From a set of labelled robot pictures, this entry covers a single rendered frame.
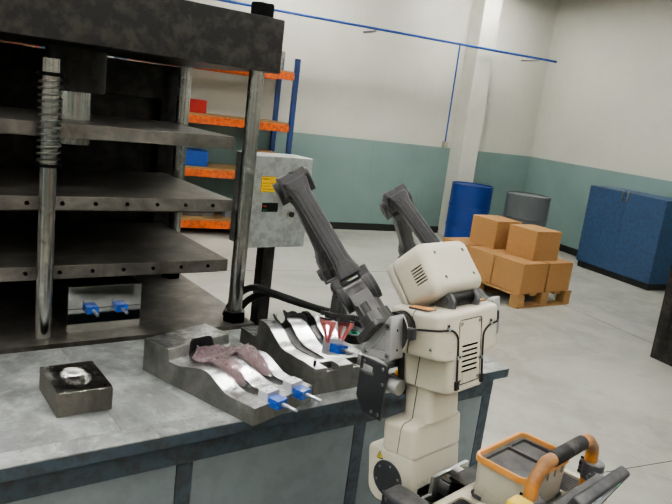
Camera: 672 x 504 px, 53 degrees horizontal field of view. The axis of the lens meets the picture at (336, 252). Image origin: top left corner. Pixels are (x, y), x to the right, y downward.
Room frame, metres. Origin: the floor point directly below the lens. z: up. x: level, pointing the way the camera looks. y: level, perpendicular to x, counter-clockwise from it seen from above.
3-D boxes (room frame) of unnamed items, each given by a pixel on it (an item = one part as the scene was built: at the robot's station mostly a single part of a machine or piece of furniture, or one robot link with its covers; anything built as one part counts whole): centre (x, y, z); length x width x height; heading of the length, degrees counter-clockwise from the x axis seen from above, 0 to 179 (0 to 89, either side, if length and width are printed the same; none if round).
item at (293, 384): (1.90, 0.04, 0.86); 0.13 x 0.05 x 0.05; 54
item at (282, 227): (2.99, 0.32, 0.74); 0.30 x 0.22 x 1.47; 127
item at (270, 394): (1.82, 0.11, 0.86); 0.13 x 0.05 x 0.05; 54
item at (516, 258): (7.09, -1.80, 0.37); 1.20 x 0.82 x 0.74; 34
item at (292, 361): (2.30, 0.07, 0.87); 0.50 x 0.26 x 0.14; 37
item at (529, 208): (8.96, -2.44, 0.44); 0.59 x 0.59 x 0.88
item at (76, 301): (2.61, 0.98, 0.87); 0.50 x 0.27 x 0.17; 37
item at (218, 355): (2.02, 0.29, 0.90); 0.26 x 0.18 x 0.08; 54
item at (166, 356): (2.01, 0.30, 0.86); 0.50 x 0.26 x 0.11; 54
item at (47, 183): (2.27, 1.00, 1.10); 0.05 x 0.05 x 1.30
